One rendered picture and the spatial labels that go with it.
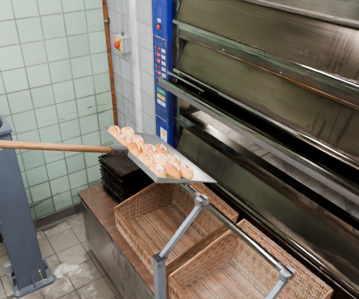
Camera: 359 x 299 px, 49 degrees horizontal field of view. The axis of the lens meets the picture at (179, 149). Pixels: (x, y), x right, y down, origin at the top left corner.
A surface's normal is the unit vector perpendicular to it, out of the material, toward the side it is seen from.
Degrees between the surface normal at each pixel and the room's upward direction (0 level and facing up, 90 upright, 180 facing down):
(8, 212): 90
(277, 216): 70
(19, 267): 90
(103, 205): 0
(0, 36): 90
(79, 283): 0
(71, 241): 0
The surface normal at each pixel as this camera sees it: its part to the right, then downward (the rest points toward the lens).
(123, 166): 0.00, -0.85
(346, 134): -0.78, -0.02
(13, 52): 0.56, 0.43
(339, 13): -0.83, 0.29
